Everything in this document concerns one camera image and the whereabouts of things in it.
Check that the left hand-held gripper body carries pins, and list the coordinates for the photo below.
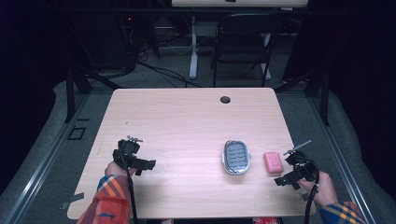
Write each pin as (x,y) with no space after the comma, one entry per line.
(128,153)

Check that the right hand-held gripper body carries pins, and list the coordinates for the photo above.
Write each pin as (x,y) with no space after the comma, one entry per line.
(300,165)

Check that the person's left hand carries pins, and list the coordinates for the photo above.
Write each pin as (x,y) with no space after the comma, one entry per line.
(114,170)

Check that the person's right hand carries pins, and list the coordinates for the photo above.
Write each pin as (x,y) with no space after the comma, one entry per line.
(323,189)

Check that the pink soap bar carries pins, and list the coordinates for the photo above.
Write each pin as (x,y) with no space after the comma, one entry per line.
(273,162)

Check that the red packet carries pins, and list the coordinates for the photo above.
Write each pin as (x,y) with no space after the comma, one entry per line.
(267,221)

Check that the grey soap dish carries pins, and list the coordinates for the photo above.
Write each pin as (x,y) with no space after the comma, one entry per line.
(236,157)

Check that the short black tape strip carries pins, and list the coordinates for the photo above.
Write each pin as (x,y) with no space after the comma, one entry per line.
(83,119)

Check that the grey tape strip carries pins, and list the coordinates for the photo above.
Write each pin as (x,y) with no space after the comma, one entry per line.
(74,198)

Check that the black metal stand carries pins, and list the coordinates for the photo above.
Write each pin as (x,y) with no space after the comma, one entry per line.
(70,93)
(325,96)

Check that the white desk with legs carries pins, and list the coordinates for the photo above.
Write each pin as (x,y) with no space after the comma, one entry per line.
(194,56)

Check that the black folding chair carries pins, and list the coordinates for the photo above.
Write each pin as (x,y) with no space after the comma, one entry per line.
(243,37)

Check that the aluminium floor rail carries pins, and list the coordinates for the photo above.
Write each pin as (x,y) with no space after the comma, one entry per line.
(339,155)
(46,158)

